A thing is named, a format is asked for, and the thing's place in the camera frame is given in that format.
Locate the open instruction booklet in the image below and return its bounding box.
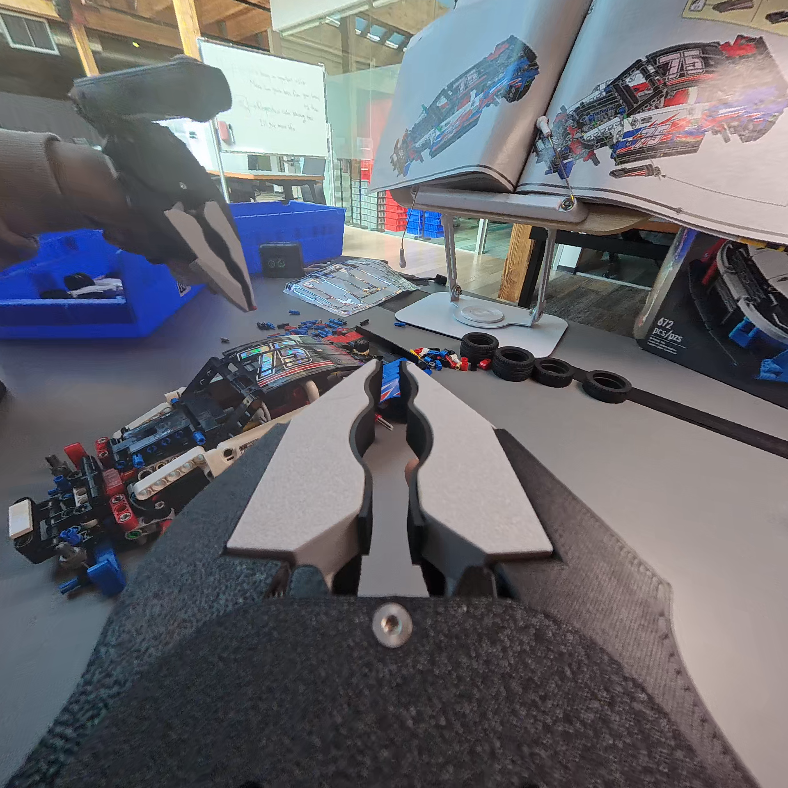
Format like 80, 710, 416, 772
368, 0, 788, 245

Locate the person's left hand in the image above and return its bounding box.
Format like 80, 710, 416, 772
0, 144, 144, 267

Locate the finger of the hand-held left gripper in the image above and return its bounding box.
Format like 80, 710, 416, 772
163, 209, 250, 312
200, 200, 257, 310

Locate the whiteboard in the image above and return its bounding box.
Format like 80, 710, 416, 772
197, 37, 331, 160

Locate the person's left forearm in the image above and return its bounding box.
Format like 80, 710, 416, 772
0, 128, 62, 238

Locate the black toy tyre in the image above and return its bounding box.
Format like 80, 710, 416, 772
460, 332, 500, 364
491, 346, 536, 383
582, 369, 634, 405
533, 357, 577, 389

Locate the grey desk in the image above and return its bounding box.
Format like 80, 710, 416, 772
0, 246, 788, 788

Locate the pile of mixed small bricks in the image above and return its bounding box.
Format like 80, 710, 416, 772
409, 346, 493, 374

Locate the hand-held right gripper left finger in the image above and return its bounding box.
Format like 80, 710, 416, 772
227, 359, 380, 595

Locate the white book stand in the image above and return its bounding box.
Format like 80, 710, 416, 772
391, 114, 592, 359

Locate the toy car set box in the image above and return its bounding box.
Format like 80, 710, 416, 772
634, 224, 788, 392

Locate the used sticker sheet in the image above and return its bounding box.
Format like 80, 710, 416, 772
283, 259, 421, 318

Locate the large blue storage bin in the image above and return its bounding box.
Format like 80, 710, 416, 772
228, 200, 347, 275
0, 229, 208, 341

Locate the small black device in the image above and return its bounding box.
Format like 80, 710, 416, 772
259, 242, 305, 278

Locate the pile of blue pins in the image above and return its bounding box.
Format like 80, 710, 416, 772
255, 317, 370, 341

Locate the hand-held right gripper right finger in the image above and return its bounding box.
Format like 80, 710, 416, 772
400, 362, 555, 596

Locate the shelf of small coloured bins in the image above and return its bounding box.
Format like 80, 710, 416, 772
345, 157, 445, 242

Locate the wooden table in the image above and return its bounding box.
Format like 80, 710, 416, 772
588, 205, 679, 238

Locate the toy brick race car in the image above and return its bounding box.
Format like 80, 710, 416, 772
9, 332, 408, 597

